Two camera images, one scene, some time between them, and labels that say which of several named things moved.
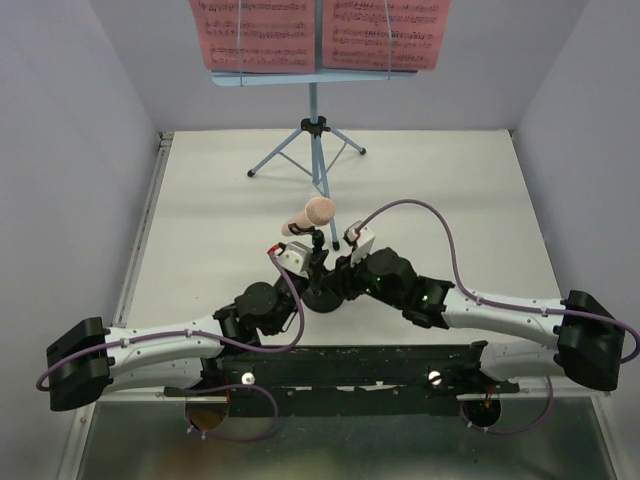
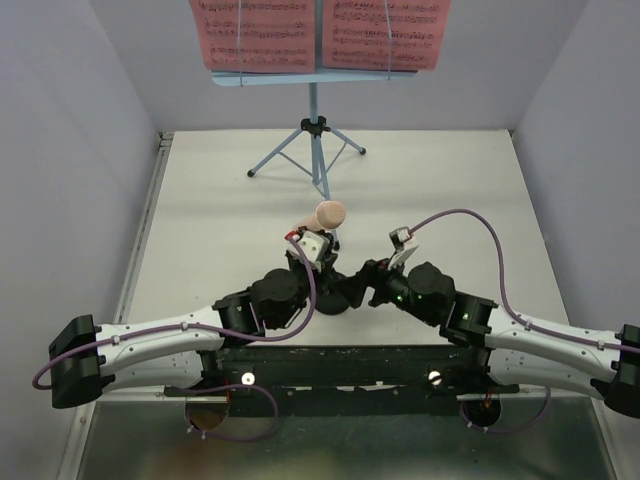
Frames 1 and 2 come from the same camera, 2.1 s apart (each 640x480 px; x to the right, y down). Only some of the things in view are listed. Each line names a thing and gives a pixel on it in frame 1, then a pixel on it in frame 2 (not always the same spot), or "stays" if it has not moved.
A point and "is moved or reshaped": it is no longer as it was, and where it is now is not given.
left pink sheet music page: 277,36 stays
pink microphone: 319,211 is moved or reshaped
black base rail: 345,380 stays
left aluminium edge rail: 165,140 stays
